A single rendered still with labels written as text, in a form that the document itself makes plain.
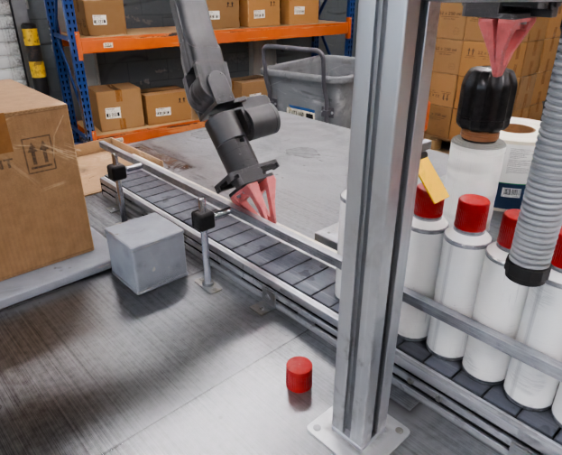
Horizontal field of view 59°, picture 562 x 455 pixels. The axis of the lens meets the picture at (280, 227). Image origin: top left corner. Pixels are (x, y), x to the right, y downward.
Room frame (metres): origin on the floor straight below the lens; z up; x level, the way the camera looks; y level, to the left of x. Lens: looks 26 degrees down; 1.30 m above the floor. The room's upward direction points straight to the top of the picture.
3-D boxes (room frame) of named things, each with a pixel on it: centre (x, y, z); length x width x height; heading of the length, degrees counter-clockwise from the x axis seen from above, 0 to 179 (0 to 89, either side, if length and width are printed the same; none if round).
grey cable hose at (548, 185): (0.35, -0.20, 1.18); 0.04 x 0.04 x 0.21
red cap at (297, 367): (0.49, -0.02, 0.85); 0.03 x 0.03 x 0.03
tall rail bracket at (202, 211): (0.73, 0.11, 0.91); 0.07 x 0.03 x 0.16; 133
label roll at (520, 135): (1.01, -0.48, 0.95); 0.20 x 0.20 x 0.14
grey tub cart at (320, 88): (3.37, -0.31, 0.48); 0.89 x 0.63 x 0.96; 144
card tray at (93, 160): (1.28, 0.51, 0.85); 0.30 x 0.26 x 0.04; 43
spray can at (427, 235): (0.53, -0.17, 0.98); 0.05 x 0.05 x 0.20
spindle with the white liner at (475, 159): (0.79, -0.32, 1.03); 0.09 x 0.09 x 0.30
